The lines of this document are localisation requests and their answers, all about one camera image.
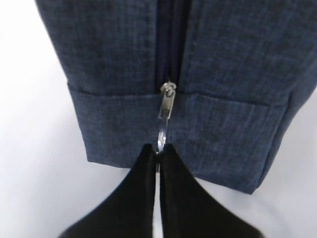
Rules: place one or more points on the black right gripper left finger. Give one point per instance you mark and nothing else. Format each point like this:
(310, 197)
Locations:
(128, 210)

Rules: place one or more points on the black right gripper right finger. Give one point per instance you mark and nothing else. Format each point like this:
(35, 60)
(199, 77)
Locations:
(188, 211)

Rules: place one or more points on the dark navy fabric bag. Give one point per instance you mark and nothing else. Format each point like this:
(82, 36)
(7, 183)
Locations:
(242, 70)

